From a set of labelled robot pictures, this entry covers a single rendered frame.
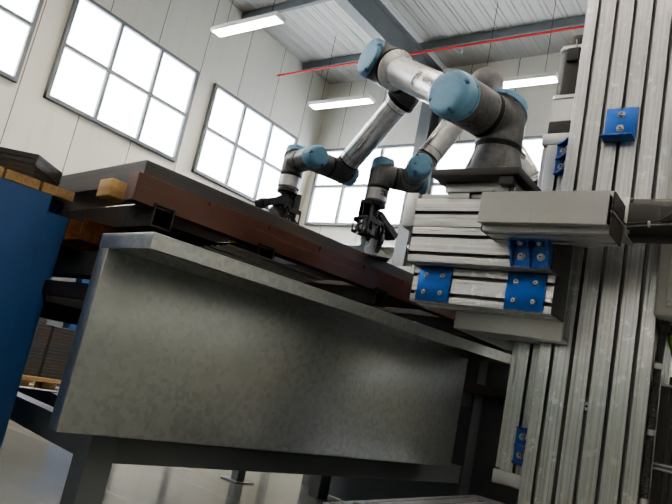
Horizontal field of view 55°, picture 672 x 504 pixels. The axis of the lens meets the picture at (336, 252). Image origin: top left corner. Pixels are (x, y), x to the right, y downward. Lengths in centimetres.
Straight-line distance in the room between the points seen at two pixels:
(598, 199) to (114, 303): 96
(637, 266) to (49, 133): 987
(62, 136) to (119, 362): 967
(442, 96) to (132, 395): 96
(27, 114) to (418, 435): 930
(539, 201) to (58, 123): 992
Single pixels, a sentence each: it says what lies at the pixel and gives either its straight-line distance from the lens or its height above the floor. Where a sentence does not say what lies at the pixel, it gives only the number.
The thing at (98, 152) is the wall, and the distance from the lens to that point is 1123.
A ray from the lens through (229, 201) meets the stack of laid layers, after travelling 156.
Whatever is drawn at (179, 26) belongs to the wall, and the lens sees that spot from 1262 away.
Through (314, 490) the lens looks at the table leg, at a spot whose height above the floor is 3.
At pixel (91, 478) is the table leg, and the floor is 20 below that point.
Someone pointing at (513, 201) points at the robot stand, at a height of 93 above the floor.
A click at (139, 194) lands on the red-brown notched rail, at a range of 139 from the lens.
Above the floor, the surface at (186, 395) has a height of 40.
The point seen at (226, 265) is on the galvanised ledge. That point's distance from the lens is 126.
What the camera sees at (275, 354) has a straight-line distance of 156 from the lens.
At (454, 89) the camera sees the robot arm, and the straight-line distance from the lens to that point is 156.
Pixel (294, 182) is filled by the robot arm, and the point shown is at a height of 110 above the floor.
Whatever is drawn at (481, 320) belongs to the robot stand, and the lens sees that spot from 163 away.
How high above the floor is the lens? 49
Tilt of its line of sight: 11 degrees up
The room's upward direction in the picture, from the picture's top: 12 degrees clockwise
